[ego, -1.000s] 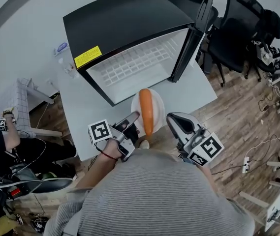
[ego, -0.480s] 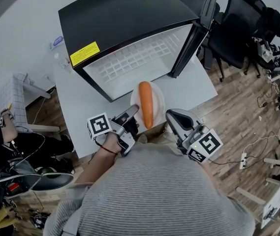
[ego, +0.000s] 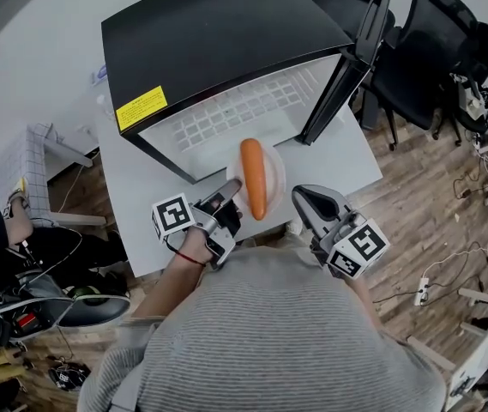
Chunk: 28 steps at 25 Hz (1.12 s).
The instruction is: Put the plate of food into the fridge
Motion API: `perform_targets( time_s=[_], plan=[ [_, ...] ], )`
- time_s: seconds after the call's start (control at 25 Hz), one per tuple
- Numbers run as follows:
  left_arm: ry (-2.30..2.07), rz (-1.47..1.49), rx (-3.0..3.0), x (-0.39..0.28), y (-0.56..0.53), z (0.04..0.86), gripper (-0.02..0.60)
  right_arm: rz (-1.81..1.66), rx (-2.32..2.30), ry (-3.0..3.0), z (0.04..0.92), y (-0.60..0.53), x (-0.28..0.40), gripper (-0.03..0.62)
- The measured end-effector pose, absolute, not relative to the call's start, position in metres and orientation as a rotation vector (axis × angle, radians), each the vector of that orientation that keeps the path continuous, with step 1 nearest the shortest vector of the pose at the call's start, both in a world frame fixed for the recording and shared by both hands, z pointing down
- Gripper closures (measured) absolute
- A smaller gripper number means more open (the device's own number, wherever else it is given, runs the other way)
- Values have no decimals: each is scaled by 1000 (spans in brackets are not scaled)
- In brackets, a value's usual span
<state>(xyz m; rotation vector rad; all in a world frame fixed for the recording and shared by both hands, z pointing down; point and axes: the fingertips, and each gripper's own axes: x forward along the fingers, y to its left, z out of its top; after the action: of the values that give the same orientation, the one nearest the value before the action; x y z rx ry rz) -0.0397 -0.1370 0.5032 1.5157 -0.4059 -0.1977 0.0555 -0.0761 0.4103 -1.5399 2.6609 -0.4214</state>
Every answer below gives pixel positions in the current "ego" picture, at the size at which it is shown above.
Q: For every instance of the white power strip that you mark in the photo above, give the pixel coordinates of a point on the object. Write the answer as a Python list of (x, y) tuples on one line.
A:
[(421, 291)]

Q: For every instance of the blue and white bottle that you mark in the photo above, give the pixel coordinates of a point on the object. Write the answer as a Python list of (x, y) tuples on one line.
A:
[(100, 75)]

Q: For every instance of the person's grey striped sweater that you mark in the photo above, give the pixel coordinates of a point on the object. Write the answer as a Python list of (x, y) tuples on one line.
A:
[(269, 337)]

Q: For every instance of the person's right forearm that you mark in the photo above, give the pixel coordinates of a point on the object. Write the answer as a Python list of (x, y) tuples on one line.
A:
[(365, 301)]

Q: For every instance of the white plate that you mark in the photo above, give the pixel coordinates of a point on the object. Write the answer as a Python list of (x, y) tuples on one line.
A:
[(274, 174)]

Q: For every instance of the white desk with drawer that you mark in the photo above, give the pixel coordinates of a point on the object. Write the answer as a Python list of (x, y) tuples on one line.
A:
[(483, 354)]

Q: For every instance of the robot equipment on chair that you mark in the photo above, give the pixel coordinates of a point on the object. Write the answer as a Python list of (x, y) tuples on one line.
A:
[(479, 101)]

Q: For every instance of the white tiled cabinet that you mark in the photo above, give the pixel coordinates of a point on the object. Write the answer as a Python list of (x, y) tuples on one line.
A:
[(33, 165)]

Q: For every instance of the person's left forearm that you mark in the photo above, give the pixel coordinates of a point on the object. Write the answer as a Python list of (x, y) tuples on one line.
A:
[(170, 281)]

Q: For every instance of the orange carrot food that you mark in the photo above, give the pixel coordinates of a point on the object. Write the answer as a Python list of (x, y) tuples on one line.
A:
[(254, 178)]

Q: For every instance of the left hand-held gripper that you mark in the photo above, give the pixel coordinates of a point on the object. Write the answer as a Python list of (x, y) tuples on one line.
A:
[(172, 217)]

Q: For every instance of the black mini fridge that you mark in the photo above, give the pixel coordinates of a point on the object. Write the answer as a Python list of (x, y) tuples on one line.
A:
[(209, 28)]

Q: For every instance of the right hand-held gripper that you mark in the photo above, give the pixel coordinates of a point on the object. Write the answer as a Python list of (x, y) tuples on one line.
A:
[(357, 247)]

